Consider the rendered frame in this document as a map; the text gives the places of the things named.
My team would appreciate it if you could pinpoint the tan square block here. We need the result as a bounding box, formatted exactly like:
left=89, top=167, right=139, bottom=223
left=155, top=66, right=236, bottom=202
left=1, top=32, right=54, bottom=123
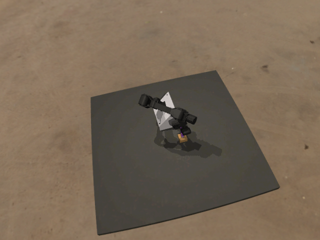
left=178, top=134, right=188, bottom=143

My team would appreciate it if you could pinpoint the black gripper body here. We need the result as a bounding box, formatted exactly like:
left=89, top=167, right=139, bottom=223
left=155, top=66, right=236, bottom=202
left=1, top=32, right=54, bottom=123
left=178, top=121, right=192, bottom=136

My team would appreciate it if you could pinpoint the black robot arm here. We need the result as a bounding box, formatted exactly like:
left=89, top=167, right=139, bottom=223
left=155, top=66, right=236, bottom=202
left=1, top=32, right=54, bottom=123
left=138, top=94, right=197, bottom=130

